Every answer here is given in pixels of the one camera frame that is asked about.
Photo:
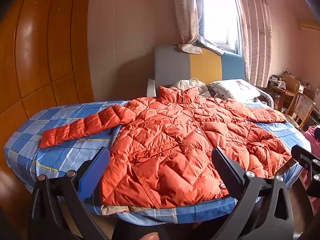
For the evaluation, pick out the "bed with blue plaid sheet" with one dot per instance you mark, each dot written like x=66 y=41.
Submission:
x=65 y=152

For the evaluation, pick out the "wooden chair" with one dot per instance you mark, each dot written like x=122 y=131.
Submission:
x=292 y=82

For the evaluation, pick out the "pale patterned curtain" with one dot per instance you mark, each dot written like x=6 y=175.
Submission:
x=256 y=30
x=186 y=12

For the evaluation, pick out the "wooden wardrobe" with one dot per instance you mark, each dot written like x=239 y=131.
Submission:
x=45 y=55

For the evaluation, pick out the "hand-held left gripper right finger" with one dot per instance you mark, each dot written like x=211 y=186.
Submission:
x=231 y=171

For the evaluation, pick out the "orange puffer jacket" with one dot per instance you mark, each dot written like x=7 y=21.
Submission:
x=162 y=140

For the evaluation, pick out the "white printed pillow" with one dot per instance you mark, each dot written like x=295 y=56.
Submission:
x=232 y=88

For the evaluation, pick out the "grey yellow blue headboard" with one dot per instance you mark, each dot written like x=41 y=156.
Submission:
x=172 y=65

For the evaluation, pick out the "person's left hand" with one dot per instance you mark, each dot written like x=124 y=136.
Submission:
x=150 y=236

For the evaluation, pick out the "pink cloth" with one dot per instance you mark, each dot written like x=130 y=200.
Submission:
x=310 y=136

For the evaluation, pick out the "cluttered wooden desk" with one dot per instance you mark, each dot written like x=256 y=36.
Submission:
x=277 y=88

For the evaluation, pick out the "cane back chair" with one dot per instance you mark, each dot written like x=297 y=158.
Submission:
x=302 y=107

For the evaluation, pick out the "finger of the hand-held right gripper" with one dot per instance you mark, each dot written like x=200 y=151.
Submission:
x=303 y=156

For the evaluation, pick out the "window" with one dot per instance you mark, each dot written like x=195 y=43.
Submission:
x=220 y=12

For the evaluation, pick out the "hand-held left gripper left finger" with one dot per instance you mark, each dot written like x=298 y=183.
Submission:
x=88 y=176

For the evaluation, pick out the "beige quilted jacket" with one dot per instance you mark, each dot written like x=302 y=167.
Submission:
x=183 y=83

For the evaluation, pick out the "white padded bed rail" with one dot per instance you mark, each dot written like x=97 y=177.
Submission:
x=151 y=87
x=263 y=96

